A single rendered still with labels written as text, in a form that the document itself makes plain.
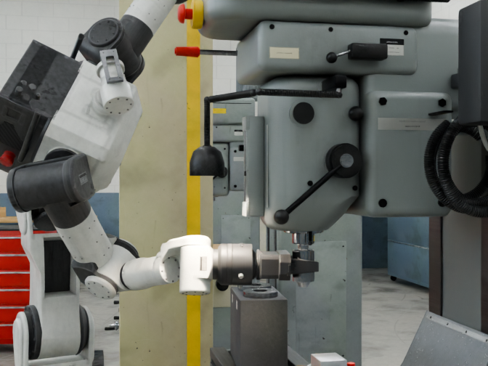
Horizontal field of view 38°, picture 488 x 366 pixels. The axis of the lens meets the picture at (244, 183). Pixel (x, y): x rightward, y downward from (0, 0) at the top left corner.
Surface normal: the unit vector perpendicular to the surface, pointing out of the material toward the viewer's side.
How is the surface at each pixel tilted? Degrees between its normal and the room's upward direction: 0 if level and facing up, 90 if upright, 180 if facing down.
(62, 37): 90
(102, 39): 63
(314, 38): 90
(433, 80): 90
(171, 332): 90
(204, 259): 73
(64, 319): 81
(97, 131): 58
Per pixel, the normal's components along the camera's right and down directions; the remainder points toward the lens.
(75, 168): 0.98, -0.17
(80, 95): 0.43, -0.53
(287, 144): -0.28, 0.00
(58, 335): 0.51, -0.02
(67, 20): 0.21, 0.00
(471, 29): -0.98, 0.00
